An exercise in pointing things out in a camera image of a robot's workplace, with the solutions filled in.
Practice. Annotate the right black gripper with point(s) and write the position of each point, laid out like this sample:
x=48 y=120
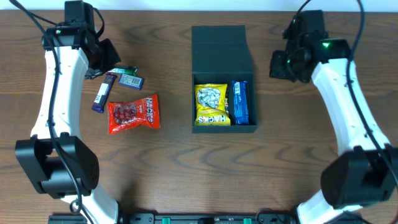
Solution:
x=278 y=66

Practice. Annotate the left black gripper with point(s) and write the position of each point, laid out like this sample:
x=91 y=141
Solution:
x=101 y=65

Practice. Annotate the blue Oreo cookie pack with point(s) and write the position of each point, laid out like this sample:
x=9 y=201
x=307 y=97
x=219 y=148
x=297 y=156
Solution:
x=241 y=112

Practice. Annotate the black cardboard gift box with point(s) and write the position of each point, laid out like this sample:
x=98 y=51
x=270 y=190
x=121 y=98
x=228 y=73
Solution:
x=220 y=55

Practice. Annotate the yellow Hacks candy bag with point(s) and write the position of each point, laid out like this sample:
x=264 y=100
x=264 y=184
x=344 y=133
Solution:
x=210 y=105

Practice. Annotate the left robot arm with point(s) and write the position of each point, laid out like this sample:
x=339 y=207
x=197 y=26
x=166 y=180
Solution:
x=54 y=158

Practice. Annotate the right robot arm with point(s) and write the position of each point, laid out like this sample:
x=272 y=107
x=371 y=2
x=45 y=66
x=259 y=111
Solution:
x=365 y=172

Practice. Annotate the purple chocolate bar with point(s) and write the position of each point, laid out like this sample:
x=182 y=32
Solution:
x=103 y=93

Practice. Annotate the green black candy bar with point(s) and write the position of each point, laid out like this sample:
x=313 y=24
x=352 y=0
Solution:
x=129 y=70

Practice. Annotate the small blue candy bar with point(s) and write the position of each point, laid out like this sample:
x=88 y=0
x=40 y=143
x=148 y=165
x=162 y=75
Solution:
x=131 y=81

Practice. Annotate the red Hacks candy bag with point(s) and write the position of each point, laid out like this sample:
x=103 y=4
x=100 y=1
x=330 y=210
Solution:
x=131 y=114

